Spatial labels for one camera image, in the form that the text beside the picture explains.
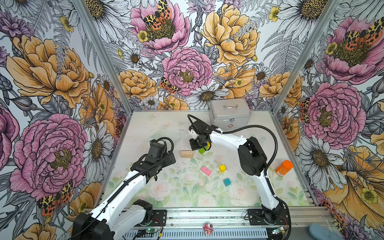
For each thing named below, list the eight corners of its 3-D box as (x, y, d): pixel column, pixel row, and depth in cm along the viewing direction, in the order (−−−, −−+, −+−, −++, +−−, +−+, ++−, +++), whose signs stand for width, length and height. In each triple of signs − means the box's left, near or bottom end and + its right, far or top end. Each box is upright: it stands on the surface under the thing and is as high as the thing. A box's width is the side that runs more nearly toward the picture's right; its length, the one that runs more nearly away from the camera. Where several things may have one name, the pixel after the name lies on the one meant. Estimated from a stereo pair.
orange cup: (276, 176, 90) (284, 168, 82) (274, 168, 93) (281, 160, 85) (286, 176, 90) (294, 168, 82) (283, 168, 93) (291, 160, 85)
